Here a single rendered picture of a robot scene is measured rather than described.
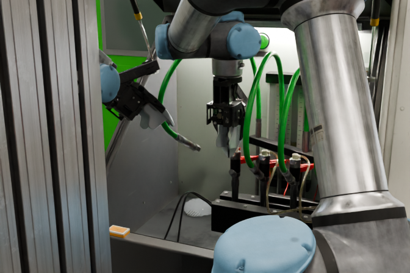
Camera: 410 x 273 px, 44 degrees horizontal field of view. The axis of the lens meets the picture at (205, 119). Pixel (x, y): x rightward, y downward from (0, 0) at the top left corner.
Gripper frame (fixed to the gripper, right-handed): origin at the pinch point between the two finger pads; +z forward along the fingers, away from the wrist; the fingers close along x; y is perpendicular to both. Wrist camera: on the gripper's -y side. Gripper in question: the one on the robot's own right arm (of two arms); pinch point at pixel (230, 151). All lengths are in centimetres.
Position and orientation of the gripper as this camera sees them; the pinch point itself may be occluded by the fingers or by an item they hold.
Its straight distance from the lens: 130.3
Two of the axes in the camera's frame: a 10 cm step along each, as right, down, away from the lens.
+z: 0.1, 9.7, 2.6
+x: 9.2, 1.0, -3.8
